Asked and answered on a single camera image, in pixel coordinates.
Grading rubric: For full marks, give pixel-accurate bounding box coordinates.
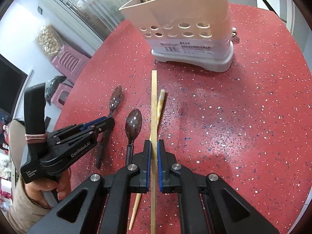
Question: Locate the black screen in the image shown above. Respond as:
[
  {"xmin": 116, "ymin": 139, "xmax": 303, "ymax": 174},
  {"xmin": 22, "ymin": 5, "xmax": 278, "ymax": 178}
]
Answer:
[{"xmin": 0, "ymin": 54, "xmax": 28, "ymax": 115}]

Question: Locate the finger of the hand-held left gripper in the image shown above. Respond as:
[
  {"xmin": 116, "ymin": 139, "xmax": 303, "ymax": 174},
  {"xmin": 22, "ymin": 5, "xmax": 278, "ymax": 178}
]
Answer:
[
  {"xmin": 47, "ymin": 116, "xmax": 109, "ymax": 139},
  {"xmin": 55, "ymin": 118, "xmax": 115, "ymax": 149}
]

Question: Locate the pink hair tie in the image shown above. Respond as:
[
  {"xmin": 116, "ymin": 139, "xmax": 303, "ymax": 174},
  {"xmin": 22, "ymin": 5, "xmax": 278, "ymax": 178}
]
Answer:
[{"xmin": 26, "ymin": 134, "xmax": 48, "ymax": 142}]

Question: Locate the dark translucent spoon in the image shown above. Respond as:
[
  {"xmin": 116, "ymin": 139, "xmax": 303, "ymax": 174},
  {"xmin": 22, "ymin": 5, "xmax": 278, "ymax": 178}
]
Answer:
[
  {"xmin": 96, "ymin": 85, "xmax": 123, "ymax": 169},
  {"xmin": 125, "ymin": 108, "xmax": 143, "ymax": 167}
]

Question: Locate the patterned wooden chopstick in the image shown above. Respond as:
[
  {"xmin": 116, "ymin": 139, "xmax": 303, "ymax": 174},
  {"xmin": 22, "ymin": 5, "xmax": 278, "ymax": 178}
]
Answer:
[{"xmin": 128, "ymin": 90, "xmax": 166, "ymax": 230}]

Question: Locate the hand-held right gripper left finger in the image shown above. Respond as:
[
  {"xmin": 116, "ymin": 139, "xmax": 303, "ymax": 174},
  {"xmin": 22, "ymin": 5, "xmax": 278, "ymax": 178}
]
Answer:
[{"xmin": 27, "ymin": 140, "xmax": 151, "ymax": 234}]

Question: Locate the pink plastic stool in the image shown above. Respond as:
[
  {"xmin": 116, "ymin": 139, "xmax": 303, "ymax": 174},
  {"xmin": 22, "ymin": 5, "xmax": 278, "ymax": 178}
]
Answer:
[
  {"xmin": 51, "ymin": 45, "xmax": 90, "ymax": 83},
  {"xmin": 47, "ymin": 83, "xmax": 74, "ymax": 106}
]

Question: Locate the clear bag of nuts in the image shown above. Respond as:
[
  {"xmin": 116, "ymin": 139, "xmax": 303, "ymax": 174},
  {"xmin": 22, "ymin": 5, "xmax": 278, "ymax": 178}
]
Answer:
[{"xmin": 36, "ymin": 24, "xmax": 64, "ymax": 59}]

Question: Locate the person's left forearm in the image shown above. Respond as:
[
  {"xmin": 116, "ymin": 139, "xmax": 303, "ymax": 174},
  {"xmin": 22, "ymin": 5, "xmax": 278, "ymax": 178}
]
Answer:
[{"xmin": 0, "ymin": 175, "xmax": 53, "ymax": 227}]

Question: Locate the metal fork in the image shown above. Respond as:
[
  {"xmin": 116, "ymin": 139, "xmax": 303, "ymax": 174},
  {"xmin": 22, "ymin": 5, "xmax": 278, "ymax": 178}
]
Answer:
[{"xmin": 230, "ymin": 27, "xmax": 240, "ymax": 45}]

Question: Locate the beige plastic cutlery holder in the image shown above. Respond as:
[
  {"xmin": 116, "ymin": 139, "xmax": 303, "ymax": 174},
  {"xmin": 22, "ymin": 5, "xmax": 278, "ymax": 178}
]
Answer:
[{"xmin": 119, "ymin": 0, "xmax": 234, "ymax": 73}]

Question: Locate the glass sliding door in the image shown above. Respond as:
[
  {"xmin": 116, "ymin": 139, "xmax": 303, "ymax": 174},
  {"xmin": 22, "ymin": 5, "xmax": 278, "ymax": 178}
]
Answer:
[{"xmin": 32, "ymin": 0, "xmax": 127, "ymax": 42}]

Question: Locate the person's left hand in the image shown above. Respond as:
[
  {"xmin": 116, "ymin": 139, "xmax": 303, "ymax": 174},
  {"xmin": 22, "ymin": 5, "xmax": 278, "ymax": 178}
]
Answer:
[{"xmin": 24, "ymin": 169, "xmax": 72, "ymax": 204}]

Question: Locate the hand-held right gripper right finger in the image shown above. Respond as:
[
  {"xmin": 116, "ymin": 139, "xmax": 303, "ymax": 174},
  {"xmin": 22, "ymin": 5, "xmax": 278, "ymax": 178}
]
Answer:
[{"xmin": 157, "ymin": 139, "xmax": 281, "ymax": 234}]

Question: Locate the black plastic bag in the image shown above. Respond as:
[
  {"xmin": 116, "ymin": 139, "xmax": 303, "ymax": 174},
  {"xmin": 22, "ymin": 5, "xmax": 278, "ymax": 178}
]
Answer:
[{"xmin": 46, "ymin": 75, "xmax": 67, "ymax": 95}]

